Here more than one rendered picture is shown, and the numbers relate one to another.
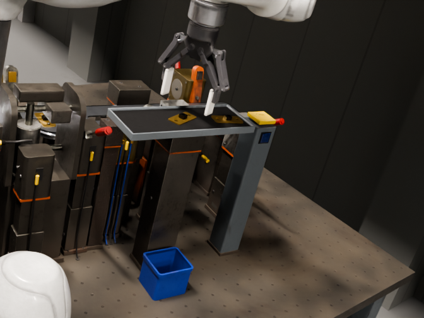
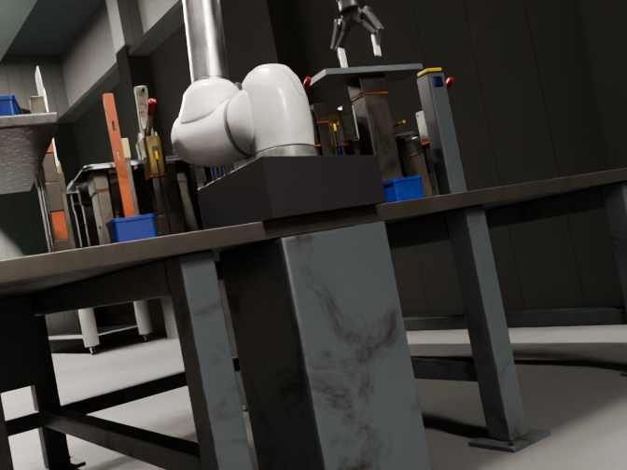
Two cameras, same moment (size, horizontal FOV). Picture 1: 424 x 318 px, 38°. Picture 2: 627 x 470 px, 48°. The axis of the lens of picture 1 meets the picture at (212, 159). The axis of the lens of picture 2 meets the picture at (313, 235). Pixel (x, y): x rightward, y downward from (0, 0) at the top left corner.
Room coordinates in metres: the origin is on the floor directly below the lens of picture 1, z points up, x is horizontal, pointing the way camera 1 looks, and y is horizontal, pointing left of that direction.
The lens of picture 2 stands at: (-0.84, -0.18, 0.61)
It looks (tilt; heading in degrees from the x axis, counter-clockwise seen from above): 2 degrees up; 13
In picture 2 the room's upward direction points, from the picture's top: 11 degrees counter-clockwise
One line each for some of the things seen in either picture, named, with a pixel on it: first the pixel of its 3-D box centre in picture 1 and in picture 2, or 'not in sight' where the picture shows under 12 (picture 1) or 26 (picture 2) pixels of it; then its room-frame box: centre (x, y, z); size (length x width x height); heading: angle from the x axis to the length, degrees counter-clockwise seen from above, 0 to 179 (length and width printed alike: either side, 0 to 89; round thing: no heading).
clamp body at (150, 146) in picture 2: not in sight; (161, 195); (1.11, 0.73, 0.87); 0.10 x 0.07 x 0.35; 40
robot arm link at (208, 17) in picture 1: (207, 11); not in sight; (1.44, 0.10, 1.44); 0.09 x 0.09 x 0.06
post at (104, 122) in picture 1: (101, 186); (327, 163); (1.45, 0.28, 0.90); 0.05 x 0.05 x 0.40; 40
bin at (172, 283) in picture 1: (164, 273); (401, 194); (1.35, 0.04, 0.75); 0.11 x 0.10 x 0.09; 130
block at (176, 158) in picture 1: (166, 196); (378, 145); (1.44, 0.09, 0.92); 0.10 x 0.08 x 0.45; 130
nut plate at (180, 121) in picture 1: (182, 116); not in sight; (1.44, 0.10, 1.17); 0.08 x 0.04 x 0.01; 155
